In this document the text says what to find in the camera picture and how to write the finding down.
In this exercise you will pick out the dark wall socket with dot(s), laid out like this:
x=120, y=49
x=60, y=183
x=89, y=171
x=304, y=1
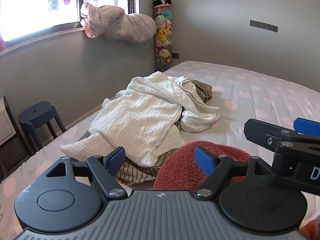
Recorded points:
x=176, y=55

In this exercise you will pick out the clear tube of plush toys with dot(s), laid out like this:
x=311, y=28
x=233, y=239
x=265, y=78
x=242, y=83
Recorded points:
x=163, y=37

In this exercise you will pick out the dark blue plastic stool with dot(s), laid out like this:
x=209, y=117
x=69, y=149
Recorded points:
x=37, y=115

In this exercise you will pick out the white muslin pants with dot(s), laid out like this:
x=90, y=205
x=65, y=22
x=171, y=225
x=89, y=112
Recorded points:
x=140, y=105

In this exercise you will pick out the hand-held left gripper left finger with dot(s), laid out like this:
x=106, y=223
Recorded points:
x=117, y=160

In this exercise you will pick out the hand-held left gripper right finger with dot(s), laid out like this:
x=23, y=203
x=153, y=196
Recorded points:
x=203, y=161

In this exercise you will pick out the bed with pink dotted sheet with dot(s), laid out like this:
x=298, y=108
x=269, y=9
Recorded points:
x=250, y=92

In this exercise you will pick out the person's red fleece clothing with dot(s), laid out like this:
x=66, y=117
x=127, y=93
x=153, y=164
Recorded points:
x=180, y=165

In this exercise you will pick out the white muslin top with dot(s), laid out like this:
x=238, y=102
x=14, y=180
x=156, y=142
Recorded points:
x=140, y=147

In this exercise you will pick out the brown striped garment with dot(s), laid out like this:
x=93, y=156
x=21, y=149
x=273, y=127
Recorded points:
x=135, y=175

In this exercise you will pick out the grey wall switch panel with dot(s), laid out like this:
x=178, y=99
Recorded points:
x=263, y=25

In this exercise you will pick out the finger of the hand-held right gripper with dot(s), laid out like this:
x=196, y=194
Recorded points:
x=307, y=127
x=260, y=132

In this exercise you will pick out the rolled white pink duvet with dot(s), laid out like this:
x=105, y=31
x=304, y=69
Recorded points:
x=125, y=27

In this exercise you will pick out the window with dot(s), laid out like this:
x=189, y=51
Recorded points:
x=30, y=10

